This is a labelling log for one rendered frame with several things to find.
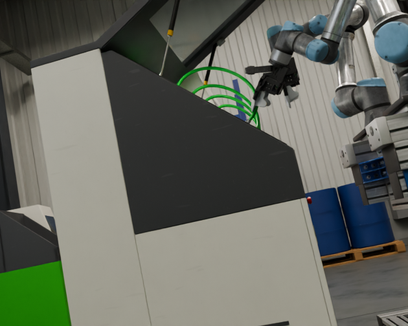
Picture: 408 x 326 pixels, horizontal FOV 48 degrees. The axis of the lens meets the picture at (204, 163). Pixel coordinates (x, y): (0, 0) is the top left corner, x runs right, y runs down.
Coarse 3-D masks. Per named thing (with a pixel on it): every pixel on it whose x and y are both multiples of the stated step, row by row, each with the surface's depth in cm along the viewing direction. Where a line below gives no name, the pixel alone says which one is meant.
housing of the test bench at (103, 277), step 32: (32, 64) 170; (64, 64) 168; (96, 64) 165; (64, 96) 166; (96, 96) 164; (64, 128) 165; (96, 128) 162; (64, 160) 163; (96, 160) 161; (64, 192) 162; (96, 192) 160; (64, 224) 161; (96, 224) 158; (128, 224) 156; (64, 256) 159; (96, 256) 157; (128, 256) 155; (96, 288) 156; (128, 288) 153; (96, 320) 154; (128, 320) 152
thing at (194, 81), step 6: (186, 78) 232; (192, 78) 231; (198, 78) 230; (186, 84) 231; (192, 84) 231; (198, 84) 230; (192, 90) 230; (204, 96) 229; (210, 102) 228; (216, 102) 269
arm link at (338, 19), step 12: (336, 0) 170; (348, 0) 168; (336, 12) 170; (348, 12) 169; (336, 24) 170; (324, 36) 173; (336, 36) 171; (336, 48) 173; (324, 60) 173; (336, 60) 178
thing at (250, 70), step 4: (248, 68) 179; (252, 68) 178; (256, 68) 177; (260, 68) 177; (264, 68) 176; (268, 68) 175; (248, 72) 179; (252, 72) 179; (256, 72) 178; (260, 72) 180
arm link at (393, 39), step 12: (372, 0) 148; (384, 0) 146; (372, 12) 149; (384, 12) 146; (396, 12) 144; (384, 24) 144; (396, 24) 141; (384, 36) 143; (396, 36) 141; (384, 48) 144; (396, 48) 141; (396, 60) 144
